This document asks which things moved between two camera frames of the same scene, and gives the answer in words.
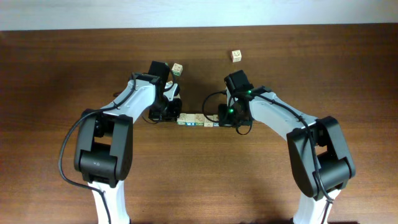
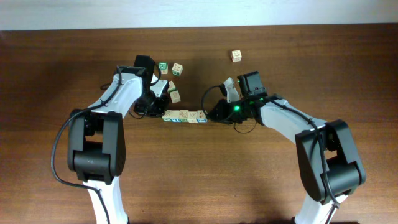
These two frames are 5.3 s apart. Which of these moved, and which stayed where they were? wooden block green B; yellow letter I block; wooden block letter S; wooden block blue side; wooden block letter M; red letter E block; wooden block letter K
Moved: wooden block letter M; wooden block blue side; wooden block letter S; yellow letter I block; red letter E block
Stayed: wooden block letter K; wooden block green B
